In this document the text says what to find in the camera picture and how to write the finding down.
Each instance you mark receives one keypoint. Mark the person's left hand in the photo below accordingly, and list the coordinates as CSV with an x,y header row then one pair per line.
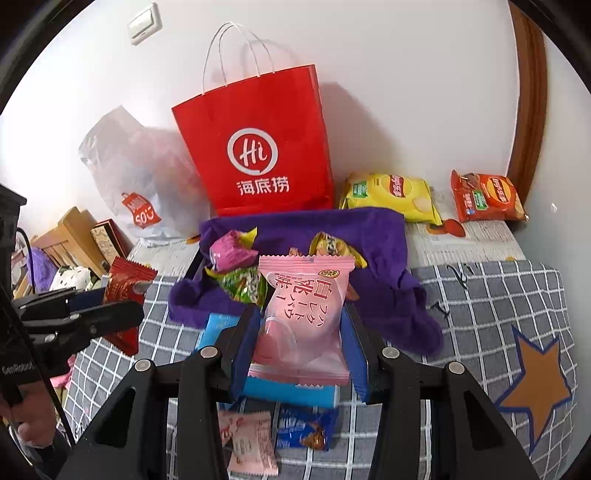
x,y
41,415

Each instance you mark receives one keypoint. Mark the pale pink pastry packet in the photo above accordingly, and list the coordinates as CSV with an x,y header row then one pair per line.
x,y
249,443

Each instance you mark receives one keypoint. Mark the magenta snack packet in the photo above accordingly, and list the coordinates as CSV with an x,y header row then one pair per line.
x,y
231,251

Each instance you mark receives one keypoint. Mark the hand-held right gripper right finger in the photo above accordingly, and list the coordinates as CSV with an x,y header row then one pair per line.
x,y
358,364

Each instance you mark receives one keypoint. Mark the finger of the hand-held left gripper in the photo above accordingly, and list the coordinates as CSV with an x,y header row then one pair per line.
x,y
101,318
55,302

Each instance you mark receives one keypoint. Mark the blue cookie packet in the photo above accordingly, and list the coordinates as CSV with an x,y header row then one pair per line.
x,y
302,429

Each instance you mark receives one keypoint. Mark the pink peach cake packet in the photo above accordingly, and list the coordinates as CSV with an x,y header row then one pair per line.
x,y
300,314

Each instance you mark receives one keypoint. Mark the yellow triangular snack packet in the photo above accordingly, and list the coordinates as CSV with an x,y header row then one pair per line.
x,y
332,247

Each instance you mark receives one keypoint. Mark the red chips bag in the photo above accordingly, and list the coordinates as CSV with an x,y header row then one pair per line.
x,y
489,196

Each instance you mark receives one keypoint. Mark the grey checked blanket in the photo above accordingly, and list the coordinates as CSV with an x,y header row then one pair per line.
x,y
461,314

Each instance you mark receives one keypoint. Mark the brown wooden door frame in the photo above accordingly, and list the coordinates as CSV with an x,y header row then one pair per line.
x,y
526,101

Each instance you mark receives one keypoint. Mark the blue tissue pack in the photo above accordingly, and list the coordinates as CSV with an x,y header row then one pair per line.
x,y
295,392

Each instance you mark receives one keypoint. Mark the dark red snack packet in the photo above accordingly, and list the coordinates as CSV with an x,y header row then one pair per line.
x,y
124,286

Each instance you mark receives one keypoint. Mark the patterned gift box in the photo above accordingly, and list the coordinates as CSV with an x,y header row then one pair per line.
x,y
108,242

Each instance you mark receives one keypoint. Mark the light wooden furniture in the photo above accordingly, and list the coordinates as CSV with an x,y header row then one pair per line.
x,y
69,235

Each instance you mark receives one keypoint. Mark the purple cloth-lined box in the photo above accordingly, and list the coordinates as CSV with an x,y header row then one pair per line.
x,y
383,258

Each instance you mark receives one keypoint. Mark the green snack packet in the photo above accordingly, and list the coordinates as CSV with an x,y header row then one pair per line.
x,y
240,284

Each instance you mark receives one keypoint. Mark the white plastic shopping bag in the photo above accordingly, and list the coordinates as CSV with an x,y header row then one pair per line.
x,y
134,170

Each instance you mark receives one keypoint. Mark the red paper bag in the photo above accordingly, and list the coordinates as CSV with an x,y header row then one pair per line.
x,y
258,138

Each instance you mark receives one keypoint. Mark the white light switch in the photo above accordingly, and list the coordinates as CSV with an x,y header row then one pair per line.
x,y
145,23

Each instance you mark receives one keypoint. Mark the white fruit print sheet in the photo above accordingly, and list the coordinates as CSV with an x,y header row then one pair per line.
x,y
461,249

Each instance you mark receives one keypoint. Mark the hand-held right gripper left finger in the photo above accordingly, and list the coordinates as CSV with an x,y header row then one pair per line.
x,y
242,369

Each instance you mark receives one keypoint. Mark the yellow chips bag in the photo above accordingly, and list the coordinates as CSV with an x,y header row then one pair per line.
x,y
392,194

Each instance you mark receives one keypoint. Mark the purple plush toy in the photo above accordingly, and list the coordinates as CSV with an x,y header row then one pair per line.
x,y
41,270

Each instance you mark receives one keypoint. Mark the white plush toy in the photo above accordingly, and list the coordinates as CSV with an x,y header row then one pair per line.
x,y
71,279

